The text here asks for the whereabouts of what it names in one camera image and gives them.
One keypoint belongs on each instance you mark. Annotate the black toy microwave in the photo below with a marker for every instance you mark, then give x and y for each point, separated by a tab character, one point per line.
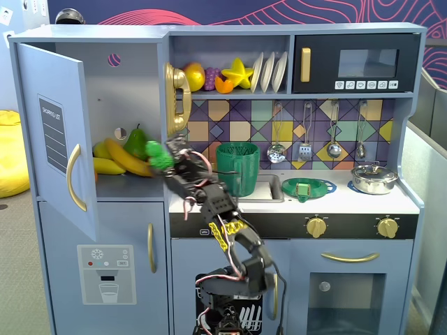
356	63

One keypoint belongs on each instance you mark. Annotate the steel toy pot with lid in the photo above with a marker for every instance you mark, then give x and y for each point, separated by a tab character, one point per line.
373	181

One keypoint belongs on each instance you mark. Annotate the small green printed block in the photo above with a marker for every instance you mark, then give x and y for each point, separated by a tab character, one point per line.
303	189

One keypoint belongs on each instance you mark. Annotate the green toy pear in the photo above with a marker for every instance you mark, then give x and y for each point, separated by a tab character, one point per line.
134	143

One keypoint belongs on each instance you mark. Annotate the yellow toy star fruit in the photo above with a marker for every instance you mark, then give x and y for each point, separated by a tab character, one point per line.
238	74

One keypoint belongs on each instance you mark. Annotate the large yellow toy banana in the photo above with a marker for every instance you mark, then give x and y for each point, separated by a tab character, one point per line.
125	158

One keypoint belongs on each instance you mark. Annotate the orange toy fruit slice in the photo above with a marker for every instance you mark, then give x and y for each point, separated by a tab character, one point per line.
223	85

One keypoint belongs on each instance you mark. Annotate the metal toy spoon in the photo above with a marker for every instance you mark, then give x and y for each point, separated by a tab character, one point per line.
361	150

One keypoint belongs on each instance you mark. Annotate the white wall socket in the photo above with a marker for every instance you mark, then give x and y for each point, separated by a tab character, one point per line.
5	15

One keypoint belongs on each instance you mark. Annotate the metal toy ladle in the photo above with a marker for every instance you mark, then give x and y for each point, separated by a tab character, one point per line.
334	150

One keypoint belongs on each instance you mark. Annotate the blue shopping list cabinet door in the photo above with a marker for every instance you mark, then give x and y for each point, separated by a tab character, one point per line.
35	87

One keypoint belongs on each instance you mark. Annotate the yellow beanbag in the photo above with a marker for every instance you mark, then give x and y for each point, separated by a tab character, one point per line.
12	157

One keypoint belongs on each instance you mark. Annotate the metal toy skimmer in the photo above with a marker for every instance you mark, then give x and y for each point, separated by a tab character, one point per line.
276	153

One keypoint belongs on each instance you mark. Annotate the yellow red toy mango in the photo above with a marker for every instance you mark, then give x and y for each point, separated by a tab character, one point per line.
194	76

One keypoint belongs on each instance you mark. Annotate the metal toy spatula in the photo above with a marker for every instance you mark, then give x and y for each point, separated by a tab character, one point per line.
305	151

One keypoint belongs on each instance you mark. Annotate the purple toy grapes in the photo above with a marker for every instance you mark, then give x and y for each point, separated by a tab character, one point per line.
211	78

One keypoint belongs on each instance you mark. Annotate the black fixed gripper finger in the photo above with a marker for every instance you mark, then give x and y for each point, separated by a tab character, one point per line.
177	142

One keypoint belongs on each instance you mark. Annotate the grey desk divider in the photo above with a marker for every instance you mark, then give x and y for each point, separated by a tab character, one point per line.
419	209

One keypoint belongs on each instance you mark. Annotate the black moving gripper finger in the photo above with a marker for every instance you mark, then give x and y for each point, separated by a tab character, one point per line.
166	172

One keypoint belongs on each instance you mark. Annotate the grey toy sink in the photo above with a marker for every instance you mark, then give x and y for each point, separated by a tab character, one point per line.
269	192

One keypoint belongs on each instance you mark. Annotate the green ribbed printed cup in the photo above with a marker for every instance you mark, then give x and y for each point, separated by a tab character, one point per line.
241	174

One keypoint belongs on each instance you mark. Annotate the white toy plate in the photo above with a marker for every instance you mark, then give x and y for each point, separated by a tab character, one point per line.
257	73
280	70
267	71

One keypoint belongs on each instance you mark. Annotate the green flat printed dish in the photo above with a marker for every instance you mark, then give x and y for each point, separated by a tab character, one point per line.
319	186

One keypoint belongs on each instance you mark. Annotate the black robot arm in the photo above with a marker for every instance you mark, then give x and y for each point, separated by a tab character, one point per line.
218	204

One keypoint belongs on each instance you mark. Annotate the blue wooden toy kitchen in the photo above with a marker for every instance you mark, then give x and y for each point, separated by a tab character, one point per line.
244	31

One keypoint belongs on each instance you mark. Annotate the gold stove knob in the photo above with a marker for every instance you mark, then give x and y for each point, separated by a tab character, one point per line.
316	227
386	227

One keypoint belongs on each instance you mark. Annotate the gold toy telephone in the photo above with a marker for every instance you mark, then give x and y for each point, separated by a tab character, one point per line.
176	80

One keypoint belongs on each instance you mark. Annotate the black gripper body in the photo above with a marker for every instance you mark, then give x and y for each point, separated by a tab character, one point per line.
177	152

